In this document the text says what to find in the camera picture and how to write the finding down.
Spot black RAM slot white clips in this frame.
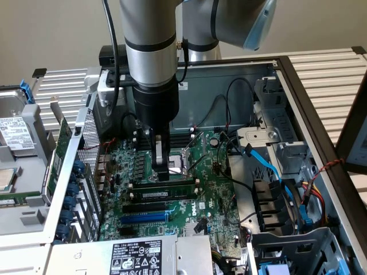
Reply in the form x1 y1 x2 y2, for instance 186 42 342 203
132 128 196 138
132 135 197 145
128 187 200 202
127 178 201 190

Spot green Dell motherboard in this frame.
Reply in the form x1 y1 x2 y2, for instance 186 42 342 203
97 130 250 258

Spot silver finned heat sink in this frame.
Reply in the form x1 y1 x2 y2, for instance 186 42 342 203
183 222 209 237

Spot blue expansion slot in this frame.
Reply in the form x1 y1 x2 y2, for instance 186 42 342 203
119 210 176 226

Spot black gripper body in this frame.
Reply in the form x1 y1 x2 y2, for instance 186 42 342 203
132 81 180 136

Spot grey parts rack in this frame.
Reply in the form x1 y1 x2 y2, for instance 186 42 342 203
0 103 55 244

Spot thin black wire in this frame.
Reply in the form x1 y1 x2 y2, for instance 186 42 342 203
225 77 256 135

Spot flat blue data wire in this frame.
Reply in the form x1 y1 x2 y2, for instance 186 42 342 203
242 144 314 230

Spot grey metal disk bay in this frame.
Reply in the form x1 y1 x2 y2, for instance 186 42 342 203
236 76 313 178
247 226 349 275

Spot black cable loop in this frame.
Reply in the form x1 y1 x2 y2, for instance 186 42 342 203
122 112 139 135

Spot black plastic card guide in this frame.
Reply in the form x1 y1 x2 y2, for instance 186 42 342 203
251 178 298 233

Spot metal CPU socket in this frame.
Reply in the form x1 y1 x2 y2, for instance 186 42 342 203
167 148 193 175

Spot short black arm cable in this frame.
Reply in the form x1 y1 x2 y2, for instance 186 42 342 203
176 38 190 84

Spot grey power supply box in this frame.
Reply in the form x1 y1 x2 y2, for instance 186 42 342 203
50 233 214 275

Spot thick black wire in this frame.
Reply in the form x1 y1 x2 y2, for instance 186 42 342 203
216 130 256 191

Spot silver CPU chip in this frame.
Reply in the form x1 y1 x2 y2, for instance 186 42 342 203
0 168 15 193

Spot long black expansion slot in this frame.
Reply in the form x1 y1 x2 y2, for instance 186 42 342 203
122 202 167 215

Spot thick multicolour power bundle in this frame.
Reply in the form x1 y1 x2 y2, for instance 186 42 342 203
210 247 232 274

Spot red black twisted wire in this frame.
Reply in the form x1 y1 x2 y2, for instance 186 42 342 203
314 158 345 179
100 138 118 184

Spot black cable plug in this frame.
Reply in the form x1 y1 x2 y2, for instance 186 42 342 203
194 218 208 235

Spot silver hard disk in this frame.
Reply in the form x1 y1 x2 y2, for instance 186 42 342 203
0 88 37 157

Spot grey open PC case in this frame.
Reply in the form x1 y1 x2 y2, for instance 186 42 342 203
41 56 367 275

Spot black framed panel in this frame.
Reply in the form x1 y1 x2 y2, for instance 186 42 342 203
334 82 367 174

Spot yellow red power wires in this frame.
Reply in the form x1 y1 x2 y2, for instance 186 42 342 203
299 179 330 227

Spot blue disk carrier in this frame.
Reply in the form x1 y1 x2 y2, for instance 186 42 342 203
19 80 36 104

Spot thin metal locking lever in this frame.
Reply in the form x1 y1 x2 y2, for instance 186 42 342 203
170 155 214 174

